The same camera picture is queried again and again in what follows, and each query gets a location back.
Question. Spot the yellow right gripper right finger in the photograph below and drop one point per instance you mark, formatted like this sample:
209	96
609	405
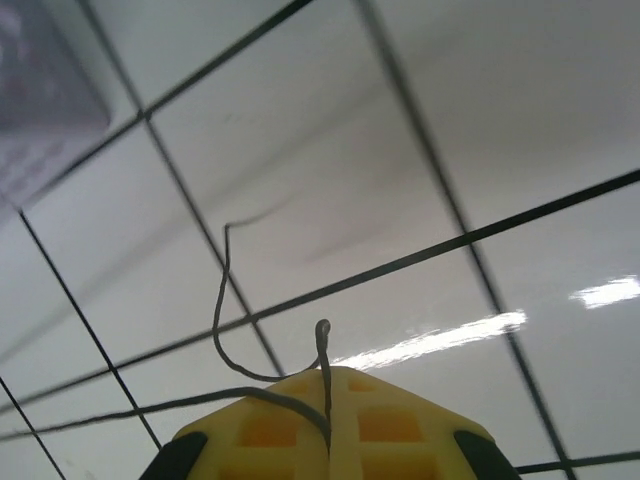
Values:
400	440

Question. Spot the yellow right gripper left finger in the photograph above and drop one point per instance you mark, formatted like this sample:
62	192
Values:
250	440

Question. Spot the lilac perforated plastic basket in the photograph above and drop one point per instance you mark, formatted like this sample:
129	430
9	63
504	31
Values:
45	75

